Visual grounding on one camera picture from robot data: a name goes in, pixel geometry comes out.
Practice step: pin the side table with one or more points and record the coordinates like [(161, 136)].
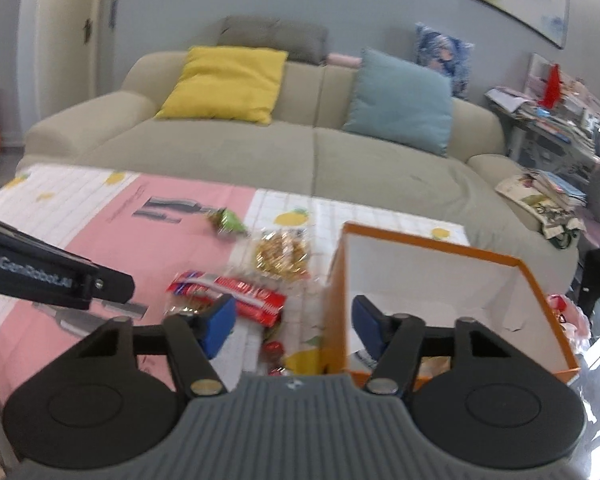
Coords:
[(540, 152)]

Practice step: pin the red flag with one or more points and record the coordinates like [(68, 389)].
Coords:
[(552, 85)]

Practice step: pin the cluttered side shelf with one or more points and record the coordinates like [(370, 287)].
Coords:
[(565, 105)]

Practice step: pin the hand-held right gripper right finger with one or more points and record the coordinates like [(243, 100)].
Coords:
[(369, 329)]

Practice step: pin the pink printed mat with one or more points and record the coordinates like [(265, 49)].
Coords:
[(130, 252)]

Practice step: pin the beige sofa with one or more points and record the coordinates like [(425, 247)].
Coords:
[(230, 152)]

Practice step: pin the white door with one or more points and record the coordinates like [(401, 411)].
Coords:
[(65, 35)]

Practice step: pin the pink plastic bag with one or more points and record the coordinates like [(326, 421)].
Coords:
[(570, 322)]

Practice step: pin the dark red candy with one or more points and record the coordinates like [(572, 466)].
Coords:
[(273, 349)]

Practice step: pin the yellow snack packet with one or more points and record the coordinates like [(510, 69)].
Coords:
[(280, 255)]

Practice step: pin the green snack packet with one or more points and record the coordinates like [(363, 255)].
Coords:
[(227, 222)]

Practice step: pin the blue patterned cushion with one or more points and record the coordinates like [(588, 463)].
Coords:
[(450, 60)]

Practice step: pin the lemon print tablecloth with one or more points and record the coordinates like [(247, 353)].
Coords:
[(70, 185)]

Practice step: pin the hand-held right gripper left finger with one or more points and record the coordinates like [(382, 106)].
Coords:
[(219, 329)]

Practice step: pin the teal cushion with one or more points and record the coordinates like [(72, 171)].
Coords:
[(400, 102)]

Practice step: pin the red snack packet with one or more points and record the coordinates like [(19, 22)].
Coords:
[(252, 296)]

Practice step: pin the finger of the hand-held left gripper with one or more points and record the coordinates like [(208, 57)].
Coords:
[(112, 286)]

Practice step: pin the yellow cushion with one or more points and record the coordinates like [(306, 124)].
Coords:
[(225, 85)]

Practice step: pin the stack of books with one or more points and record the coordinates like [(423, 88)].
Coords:
[(540, 190)]

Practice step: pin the grey cushion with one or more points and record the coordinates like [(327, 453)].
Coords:
[(280, 35)]

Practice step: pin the patterned tote bag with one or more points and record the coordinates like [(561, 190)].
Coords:
[(560, 232)]

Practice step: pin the orange cardboard box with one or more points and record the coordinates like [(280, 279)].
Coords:
[(430, 280)]

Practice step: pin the pink cushion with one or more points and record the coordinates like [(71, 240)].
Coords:
[(342, 59)]

